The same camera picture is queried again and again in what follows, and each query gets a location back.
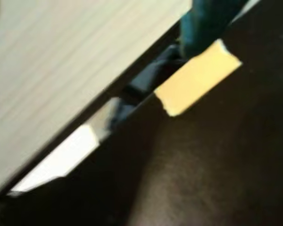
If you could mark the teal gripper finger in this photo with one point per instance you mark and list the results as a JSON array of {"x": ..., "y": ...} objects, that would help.
[{"x": 200, "y": 23}]

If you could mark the light wooden panel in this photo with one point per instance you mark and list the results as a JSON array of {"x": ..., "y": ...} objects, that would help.
[{"x": 61, "y": 58}]

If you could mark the wide beige masking tape strip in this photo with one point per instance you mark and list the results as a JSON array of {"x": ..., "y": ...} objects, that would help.
[{"x": 198, "y": 77}]

